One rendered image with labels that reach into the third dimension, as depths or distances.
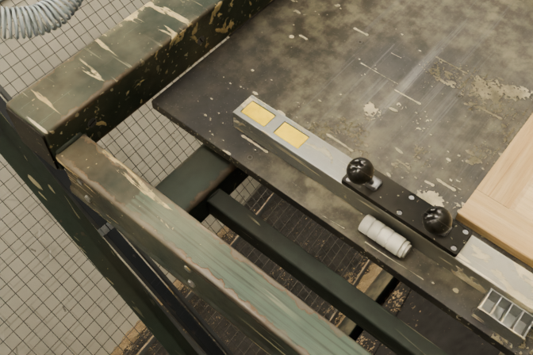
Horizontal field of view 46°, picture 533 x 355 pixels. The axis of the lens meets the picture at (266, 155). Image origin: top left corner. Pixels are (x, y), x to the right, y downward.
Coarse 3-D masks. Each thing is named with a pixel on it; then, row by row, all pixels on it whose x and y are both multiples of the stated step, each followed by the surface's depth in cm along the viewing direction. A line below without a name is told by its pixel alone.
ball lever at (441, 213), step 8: (432, 208) 80; (440, 208) 79; (424, 216) 80; (432, 216) 79; (440, 216) 79; (448, 216) 79; (424, 224) 80; (432, 224) 79; (440, 224) 78; (448, 224) 79; (432, 232) 79; (440, 232) 79; (448, 232) 89
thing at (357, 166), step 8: (352, 160) 84; (360, 160) 84; (368, 160) 84; (352, 168) 83; (360, 168) 83; (368, 168) 83; (352, 176) 83; (360, 176) 83; (368, 176) 83; (360, 184) 84; (368, 184) 94; (376, 184) 93
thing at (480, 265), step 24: (240, 120) 104; (288, 120) 103; (264, 144) 104; (288, 144) 100; (312, 144) 100; (312, 168) 98; (336, 168) 97; (336, 192) 98; (384, 216) 93; (408, 240) 93; (480, 240) 90; (456, 264) 89; (480, 264) 88; (504, 264) 88; (480, 288) 89; (504, 288) 86; (528, 288) 86
